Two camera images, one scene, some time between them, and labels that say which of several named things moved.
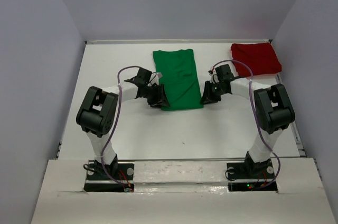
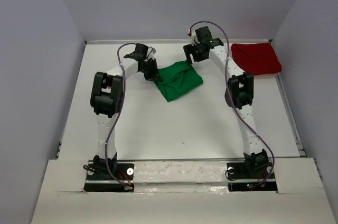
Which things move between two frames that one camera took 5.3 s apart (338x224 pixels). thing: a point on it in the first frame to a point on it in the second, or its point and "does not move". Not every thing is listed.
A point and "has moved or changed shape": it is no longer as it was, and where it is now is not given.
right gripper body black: x=213 y=92 to x=196 y=52
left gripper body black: x=153 y=97 to x=149 y=70
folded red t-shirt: x=260 y=57 does not move
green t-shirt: x=179 y=78 has moved or changed shape
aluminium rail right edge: x=294 y=127 does not move
